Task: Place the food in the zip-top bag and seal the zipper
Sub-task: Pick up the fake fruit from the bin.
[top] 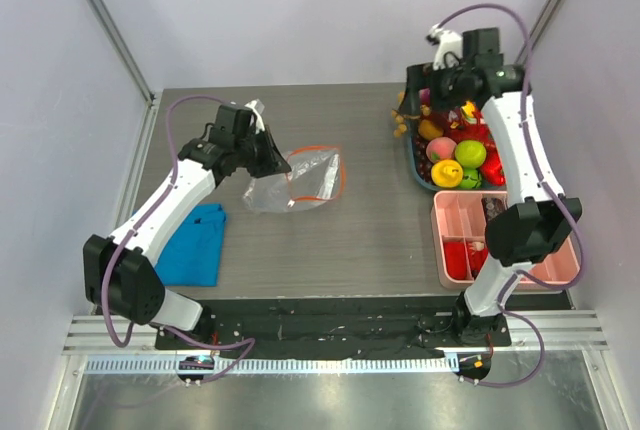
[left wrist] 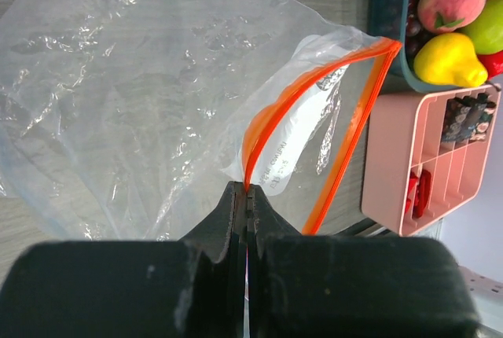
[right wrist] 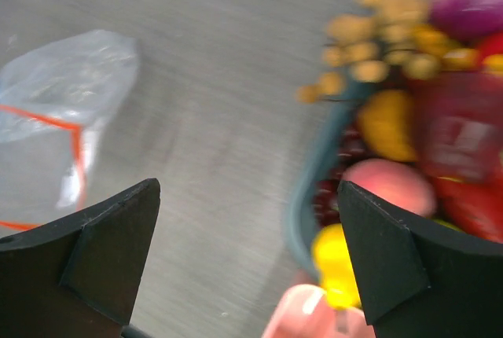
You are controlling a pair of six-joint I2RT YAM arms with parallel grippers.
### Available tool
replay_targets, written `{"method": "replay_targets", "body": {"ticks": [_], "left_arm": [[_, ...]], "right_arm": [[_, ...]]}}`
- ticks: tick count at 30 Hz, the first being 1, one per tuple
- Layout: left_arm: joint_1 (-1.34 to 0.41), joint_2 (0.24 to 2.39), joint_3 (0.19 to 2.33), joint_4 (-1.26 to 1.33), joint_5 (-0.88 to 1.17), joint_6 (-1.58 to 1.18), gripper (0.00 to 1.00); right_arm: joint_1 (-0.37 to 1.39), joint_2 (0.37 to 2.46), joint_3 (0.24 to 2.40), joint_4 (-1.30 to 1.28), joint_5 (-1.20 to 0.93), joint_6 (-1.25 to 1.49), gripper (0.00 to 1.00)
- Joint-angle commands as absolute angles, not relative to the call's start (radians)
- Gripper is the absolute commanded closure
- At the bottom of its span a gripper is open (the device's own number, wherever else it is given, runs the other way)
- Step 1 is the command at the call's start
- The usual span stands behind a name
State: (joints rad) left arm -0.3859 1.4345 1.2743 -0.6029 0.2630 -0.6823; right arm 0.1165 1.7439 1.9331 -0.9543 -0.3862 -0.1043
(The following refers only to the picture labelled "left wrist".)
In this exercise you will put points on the pink compartment tray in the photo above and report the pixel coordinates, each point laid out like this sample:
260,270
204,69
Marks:
404,136

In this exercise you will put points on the red toy bell pepper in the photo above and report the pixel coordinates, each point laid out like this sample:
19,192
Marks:
493,63

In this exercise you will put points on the red toy chili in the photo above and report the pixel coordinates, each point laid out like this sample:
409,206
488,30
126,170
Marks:
418,193

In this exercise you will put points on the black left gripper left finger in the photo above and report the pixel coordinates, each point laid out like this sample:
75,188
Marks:
191,287

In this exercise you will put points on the dark sushi roll middle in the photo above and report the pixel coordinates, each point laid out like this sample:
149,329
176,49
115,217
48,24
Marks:
484,114

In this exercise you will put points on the green toy apple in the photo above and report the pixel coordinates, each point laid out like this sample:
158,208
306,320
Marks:
486,30

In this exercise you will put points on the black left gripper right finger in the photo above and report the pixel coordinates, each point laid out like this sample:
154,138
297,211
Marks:
337,286

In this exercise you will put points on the clear orange zip bag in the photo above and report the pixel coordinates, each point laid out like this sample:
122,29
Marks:
126,119

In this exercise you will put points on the teal fruit basket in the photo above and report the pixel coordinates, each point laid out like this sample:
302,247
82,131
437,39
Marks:
388,18

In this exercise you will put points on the pink toy peach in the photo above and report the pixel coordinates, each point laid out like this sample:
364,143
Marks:
443,16

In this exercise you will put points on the yellow toy pear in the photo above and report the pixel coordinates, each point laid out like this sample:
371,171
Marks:
450,59

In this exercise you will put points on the dark purple grape bunch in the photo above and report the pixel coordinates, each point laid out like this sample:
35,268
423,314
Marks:
416,34

